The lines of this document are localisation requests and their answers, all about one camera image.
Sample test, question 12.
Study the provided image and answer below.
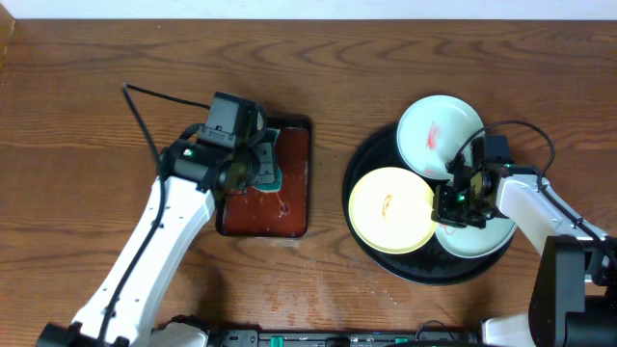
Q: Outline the green yellow sponge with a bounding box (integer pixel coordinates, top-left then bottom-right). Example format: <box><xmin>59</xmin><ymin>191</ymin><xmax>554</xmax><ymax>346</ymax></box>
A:
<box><xmin>254</xmin><ymin>128</ymin><xmax>282</xmax><ymax>193</ymax></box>

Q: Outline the pale green plate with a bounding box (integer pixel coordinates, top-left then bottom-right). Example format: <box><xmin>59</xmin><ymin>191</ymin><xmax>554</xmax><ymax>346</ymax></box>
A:
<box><xmin>395</xmin><ymin>95</ymin><xmax>484</xmax><ymax>180</ymax></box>
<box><xmin>435</xmin><ymin>218</ymin><xmax>517</xmax><ymax>258</ymax></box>

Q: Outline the yellow plate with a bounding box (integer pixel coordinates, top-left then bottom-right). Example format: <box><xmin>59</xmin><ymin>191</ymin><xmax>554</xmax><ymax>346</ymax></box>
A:
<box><xmin>347</xmin><ymin>167</ymin><xmax>437</xmax><ymax>254</ymax></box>

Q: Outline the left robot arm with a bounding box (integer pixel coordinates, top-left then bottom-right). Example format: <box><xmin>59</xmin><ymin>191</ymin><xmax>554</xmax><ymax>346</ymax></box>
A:
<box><xmin>37</xmin><ymin>93</ymin><xmax>279</xmax><ymax>346</ymax></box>

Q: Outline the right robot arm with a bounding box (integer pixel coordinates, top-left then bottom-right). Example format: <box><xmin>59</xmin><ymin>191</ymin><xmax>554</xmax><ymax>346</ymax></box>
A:
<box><xmin>432</xmin><ymin>135</ymin><xmax>616</xmax><ymax>346</ymax></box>

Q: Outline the round black tray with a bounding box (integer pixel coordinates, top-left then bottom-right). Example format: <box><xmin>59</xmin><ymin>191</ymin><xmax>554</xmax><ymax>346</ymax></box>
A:
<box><xmin>341</xmin><ymin>123</ymin><xmax>516</xmax><ymax>285</ymax></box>

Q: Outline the rectangular black red tray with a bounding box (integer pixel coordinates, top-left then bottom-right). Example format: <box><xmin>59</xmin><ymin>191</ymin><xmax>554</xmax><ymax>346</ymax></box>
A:
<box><xmin>215</xmin><ymin>116</ymin><xmax>312</xmax><ymax>238</ymax></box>

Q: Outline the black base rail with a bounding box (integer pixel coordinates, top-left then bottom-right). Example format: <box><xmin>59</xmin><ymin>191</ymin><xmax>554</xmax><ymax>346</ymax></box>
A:
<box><xmin>153</xmin><ymin>319</ymin><xmax>483</xmax><ymax>347</ymax></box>

